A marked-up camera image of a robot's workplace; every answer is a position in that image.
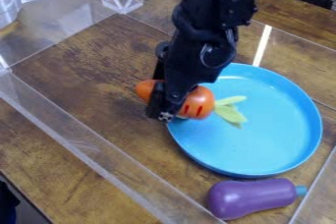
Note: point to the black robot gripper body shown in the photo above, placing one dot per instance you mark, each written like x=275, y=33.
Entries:
x=192, y=58

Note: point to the purple toy eggplant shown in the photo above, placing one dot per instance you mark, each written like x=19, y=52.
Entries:
x=234, y=199

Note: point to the clear acrylic enclosure wall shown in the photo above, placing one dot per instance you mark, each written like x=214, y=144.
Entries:
x=87, y=158

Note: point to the orange toy carrot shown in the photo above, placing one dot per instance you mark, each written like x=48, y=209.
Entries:
x=199, y=105

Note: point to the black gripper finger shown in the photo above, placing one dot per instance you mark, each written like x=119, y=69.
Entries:
x=166, y=101

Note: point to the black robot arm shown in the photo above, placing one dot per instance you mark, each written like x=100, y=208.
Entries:
x=207, y=13

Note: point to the blue round plastic tray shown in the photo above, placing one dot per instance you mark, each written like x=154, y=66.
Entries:
x=278, y=138

